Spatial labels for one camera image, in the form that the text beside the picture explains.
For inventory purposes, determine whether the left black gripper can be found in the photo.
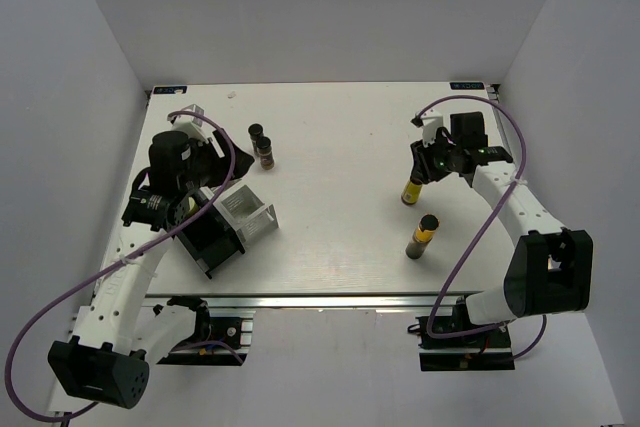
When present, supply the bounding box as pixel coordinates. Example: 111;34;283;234
178;128;254;195

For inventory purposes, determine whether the yellow label brown bottle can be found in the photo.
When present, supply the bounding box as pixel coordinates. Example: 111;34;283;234
401;178;423;206

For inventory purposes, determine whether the white bottle yellow lid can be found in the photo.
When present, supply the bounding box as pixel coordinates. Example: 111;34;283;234
184;197;200;221

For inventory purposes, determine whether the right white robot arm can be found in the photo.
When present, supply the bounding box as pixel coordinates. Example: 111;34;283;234
411;112;594;346

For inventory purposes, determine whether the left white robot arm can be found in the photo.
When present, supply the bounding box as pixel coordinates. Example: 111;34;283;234
47;127;254;409

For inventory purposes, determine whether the black cap spice jar front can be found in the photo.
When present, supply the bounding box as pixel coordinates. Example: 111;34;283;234
256;136;275;170

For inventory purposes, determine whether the black cap spice jar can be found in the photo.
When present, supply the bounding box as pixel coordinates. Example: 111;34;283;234
256;136;275;170
248;123;264;153

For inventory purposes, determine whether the black cap spice jar rear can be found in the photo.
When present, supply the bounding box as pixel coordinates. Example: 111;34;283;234
248;123;264;153

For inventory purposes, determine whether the yellow band spice bottle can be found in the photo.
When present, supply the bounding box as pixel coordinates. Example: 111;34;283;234
405;214;440;260

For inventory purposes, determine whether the black organizer box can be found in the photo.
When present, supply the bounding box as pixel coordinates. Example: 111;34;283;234
178;207;246;279

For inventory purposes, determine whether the left blue corner sticker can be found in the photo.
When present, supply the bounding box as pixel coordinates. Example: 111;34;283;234
152;85;187;95

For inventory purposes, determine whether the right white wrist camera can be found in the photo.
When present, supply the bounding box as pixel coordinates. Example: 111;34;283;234
411;109;444;147

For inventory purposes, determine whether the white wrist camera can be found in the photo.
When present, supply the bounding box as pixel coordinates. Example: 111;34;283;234
411;109;444;147
167;115;211;143

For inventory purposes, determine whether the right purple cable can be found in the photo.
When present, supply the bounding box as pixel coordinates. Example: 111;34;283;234
410;95;547;359

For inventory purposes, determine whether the purple cable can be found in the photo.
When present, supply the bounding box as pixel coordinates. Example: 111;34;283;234
4;109;246;421
410;95;547;359

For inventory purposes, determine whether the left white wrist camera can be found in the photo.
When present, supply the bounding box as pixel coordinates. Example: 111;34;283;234
167;115;211;143

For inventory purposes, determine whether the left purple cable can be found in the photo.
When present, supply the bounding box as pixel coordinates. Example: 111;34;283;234
4;109;246;421

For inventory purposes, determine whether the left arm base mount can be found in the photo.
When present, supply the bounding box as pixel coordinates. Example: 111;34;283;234
153;296;253;366

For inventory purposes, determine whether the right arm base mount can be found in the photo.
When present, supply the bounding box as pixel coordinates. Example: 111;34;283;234
407;317;515;372

